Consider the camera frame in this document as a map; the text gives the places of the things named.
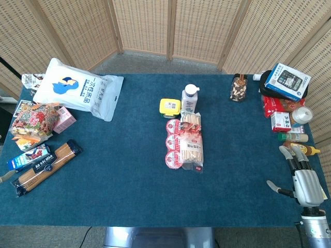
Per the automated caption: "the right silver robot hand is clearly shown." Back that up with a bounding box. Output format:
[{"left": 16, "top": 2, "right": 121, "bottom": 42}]
[{"left": 266, "top": 145, "right": 325, "bottom": 208}]

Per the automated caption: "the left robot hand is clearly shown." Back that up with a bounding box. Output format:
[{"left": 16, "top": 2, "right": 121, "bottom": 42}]
[{"left": 0, "top": 170, "right": 16, "bottom": 184}]

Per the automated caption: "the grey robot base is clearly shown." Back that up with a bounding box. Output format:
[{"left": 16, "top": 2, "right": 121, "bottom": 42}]
[{"left": 103, "top": 226, "right": 216, "bottom": 248}]

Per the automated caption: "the clear white-cap bottle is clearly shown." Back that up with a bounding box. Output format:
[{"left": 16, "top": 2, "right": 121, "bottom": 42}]
[{"left": 180, "top": 84, "right": 201, "bottom": 113}]

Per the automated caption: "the blue toothpaste box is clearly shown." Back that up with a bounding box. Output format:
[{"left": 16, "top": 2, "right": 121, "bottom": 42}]
[{"left": 6, "top": 143, "right": 51, "bottom": 173}]

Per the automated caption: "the yellow cap sauce bottle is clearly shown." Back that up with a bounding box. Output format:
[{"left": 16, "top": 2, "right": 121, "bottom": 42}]
[{"left": 283, "top": 142, "right": 321, "bottom": 157}]

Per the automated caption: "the orange white snack packet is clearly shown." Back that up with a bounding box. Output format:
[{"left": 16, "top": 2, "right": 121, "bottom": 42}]
[{"left": 12, "top": 134, "right": 54, "bottom": 151}]

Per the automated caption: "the spaghetti pack with dark label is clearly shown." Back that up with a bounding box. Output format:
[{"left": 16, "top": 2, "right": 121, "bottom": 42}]
[{"left": 10, "top": 139, "right": 83, "bottom": 198}]

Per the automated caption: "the green cap seasoning bottle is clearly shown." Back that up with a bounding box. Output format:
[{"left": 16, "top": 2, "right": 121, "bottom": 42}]
[{"left": 278, "top": 132, "right": 309, "bottom": 143}]

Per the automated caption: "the colourful pasta bag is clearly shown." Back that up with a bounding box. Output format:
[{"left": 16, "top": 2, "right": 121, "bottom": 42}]
[{"left": 9, "top": 102, "right": 61, "bottom": 138}]

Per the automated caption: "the red white medicine box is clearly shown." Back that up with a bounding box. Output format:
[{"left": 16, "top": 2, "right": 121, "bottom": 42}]
[{"left": 270, "top": 112, "right": 292, "bottom": 133}]

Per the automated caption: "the printed colourful card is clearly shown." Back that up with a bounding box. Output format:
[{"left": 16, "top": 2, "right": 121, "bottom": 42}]
[{"left": 12, "top": 100, "right": 36, "bottom": 119}]

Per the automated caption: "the pink small box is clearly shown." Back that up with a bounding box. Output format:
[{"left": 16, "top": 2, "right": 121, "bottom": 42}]
[{"left": 53, "top": 106, "right": 78, "bottom": 134}]

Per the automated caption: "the red snack bag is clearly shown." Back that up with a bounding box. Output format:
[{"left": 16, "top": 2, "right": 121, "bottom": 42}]
[{"left": 262, "top": 95, "right": 306, "bottom": 119}]

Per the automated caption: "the small patterned snack packet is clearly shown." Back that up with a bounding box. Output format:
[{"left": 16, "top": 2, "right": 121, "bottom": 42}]
[{"left": 21, "top": 73, "right": 46, "bottom": 90}]

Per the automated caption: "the blue white calculator box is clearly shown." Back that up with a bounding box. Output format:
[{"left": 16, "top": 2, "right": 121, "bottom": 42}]
[{"left": 264, "top": 63, "right": 312, "bottom": 102}]

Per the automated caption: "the white disposable bedding bag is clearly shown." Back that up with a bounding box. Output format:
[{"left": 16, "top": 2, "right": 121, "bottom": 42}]
[{"left": 33, "top": 57, "right": 125, "bottom": 122}]

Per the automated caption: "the biscuit stick pack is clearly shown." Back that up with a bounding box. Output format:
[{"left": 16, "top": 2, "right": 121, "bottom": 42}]
[{"left": 179, "top": 111, "right": 205, "bottom": 173}]

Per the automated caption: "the red white cup pack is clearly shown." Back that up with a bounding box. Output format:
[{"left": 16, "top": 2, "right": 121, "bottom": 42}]
[{"left": 164, "top": 119, "right": 185, "bottom": 170}]

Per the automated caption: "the blue felt table mat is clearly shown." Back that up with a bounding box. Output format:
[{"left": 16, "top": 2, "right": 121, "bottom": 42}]
[{"left": 0, "top": 74, "right": 331, "bottom": 228}]

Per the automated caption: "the yellow lidded box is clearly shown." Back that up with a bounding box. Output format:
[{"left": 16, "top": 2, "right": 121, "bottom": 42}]
[{"left": 159, "top": 98, "right": 182, "bottom": 117}]

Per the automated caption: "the bamboo folding screen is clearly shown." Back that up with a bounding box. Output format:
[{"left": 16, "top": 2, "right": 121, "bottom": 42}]
[{"left": 0, "top": 0, "right": 331, "bottom": 193}]

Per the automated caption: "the black cable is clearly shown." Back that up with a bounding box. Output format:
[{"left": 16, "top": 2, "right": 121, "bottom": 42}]
[{"left": 77, "top": 226, "right": 93, "bottom": 248}]

